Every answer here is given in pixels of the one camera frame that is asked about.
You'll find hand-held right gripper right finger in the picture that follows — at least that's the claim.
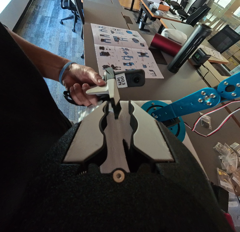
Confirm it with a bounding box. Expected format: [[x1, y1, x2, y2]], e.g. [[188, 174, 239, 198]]
[[129, 100, 175, 163]]

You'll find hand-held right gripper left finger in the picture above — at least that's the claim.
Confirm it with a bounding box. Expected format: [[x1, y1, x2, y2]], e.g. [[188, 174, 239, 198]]
[[63, 101, 109, 163]]

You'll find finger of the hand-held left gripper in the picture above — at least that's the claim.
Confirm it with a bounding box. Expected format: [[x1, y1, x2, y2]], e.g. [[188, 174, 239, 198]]
[[110, 98, 121, 119], [108, 79, 121, 106]]

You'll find blue toy robot arm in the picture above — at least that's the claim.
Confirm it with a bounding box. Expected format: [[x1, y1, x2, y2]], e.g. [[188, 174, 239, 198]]
[[141, 72, 240, 142]]

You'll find person's left forearm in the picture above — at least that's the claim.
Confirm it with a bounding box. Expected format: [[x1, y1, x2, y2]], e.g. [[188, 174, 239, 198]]
[[6, 28, 71, 82]]

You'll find person's left hand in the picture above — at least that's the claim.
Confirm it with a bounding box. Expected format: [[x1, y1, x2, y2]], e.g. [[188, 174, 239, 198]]
[[62, 63, 107, 107]]

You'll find white foam sheet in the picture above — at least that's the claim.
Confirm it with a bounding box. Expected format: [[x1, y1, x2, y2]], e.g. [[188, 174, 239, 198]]
[[99, 100, 209, 182]]

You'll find printed instruction manual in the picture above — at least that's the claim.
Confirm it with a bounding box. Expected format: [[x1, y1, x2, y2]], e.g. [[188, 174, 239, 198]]
[[90, 23, 164, 79]]

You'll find red metal tube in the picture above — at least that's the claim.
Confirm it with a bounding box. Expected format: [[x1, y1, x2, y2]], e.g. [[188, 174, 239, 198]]
[[151, 33, 183, 56]]

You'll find blue wristband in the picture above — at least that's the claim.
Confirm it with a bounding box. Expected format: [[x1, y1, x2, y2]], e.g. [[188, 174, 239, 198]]
[[59, 62, 76, 84]]

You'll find small clear parts bag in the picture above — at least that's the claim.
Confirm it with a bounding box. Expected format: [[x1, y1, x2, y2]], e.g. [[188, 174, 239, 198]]
[[199, 115, 212, 129]]

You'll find white crumpled wrap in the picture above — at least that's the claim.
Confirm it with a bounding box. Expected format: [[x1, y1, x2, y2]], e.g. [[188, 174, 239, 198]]
[[161, 28, 188, 45]]

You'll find black cylindrical bit holder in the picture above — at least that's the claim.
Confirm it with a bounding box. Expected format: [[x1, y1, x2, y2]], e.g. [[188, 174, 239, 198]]
[[167, 23, 213, 73]]

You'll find black power box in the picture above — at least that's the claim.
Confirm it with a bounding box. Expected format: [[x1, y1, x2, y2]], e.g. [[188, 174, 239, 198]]
[[189, 48, 211, 67]]

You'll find open orange white box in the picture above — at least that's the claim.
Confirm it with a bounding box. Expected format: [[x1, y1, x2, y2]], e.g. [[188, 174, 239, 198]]
[[144, 0, 170, 11]]

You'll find pile of small screw bags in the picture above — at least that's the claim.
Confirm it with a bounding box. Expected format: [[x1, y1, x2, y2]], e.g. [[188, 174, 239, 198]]
[[213, 142, 240, 195]]

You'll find printed paper sheet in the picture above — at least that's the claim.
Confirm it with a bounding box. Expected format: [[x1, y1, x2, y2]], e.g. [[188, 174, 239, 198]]
[[201, 45, 224, 61]]

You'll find black monitor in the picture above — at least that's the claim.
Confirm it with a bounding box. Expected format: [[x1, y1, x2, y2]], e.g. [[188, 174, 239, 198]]
[[208, 24, 240, 54]]

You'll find stack of cardboard boxes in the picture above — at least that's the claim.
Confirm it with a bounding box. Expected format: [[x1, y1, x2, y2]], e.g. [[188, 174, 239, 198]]
[[222, 44, 240, 71]]

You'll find red white servo cable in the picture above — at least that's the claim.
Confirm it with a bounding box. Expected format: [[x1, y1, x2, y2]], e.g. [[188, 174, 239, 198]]
[[185, 100, 240, 137]]

